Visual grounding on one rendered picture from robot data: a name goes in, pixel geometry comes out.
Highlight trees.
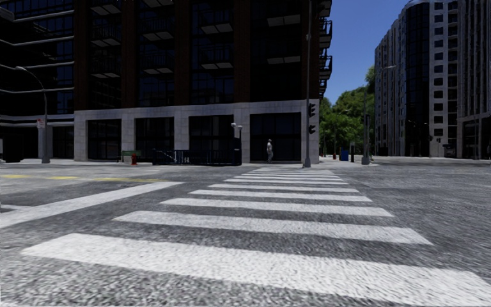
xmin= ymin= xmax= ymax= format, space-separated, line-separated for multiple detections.
xmin=319 ymin=65 xmax=377 ymax=156

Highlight traffic light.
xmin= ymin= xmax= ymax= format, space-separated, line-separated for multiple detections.
xmin=302 ymin=0 xmax=317 ymax=168
xmin=361 ymin=65 xmax=398 ymax=166

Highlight dark stairway railing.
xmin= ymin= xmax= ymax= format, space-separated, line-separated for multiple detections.
xmin=152 ymin=122 xmax=244 ymax=166

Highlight grey street lamp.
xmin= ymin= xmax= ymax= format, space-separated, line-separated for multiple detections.
xmin=15 ymin=66 xmax=51 ymax=164

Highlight dark glass building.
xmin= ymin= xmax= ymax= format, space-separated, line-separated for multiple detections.
xmin=0 ymin=0 xmax=76 ymax=164

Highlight red brick building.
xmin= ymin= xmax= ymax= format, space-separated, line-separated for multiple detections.
xmin=74 ymin=0 xmax=333 ymax=165

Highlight grey stone building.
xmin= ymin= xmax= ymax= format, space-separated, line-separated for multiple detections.
xmin=456 ymin=0 xmax=491 ymax=161

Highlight pale concrete building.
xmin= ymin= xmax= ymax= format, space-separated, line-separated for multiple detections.
xmin=374 ymin=0 xmax=460 ymax=158

